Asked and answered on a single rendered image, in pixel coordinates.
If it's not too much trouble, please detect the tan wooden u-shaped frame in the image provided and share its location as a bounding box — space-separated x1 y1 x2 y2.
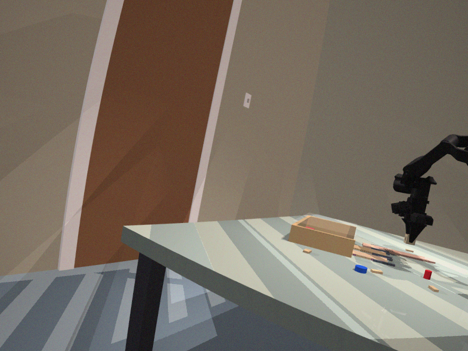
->
288 212 357 258

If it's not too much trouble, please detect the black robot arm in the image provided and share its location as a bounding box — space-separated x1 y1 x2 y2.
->
391 134 468 214

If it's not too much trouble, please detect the blue short cylinder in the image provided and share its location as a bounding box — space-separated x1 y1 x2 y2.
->
354 264 367 274

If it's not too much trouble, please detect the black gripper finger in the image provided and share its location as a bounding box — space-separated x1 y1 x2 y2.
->
401 218 411 234
407 220 427 243

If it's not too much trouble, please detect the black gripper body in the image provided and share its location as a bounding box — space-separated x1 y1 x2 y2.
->
398 194 434 226

